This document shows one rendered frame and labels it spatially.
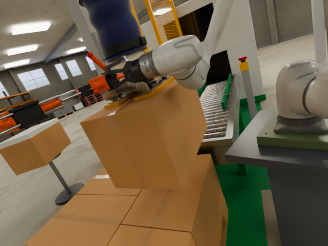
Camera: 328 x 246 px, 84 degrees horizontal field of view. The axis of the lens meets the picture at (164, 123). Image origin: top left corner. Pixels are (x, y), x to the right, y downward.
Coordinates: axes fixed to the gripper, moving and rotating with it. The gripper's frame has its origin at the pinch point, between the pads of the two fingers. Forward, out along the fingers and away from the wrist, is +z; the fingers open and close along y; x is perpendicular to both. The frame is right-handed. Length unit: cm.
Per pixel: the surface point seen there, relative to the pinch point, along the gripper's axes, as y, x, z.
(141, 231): 69, -15, 5
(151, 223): 69, -11, 1
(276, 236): 124, 29, -51
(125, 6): -27.5, 22.3, -10.0
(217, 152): 73, 53, -24
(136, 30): -16.9, 23.8, -10.4
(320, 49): 72, 334, -166
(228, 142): 65, 53, -33
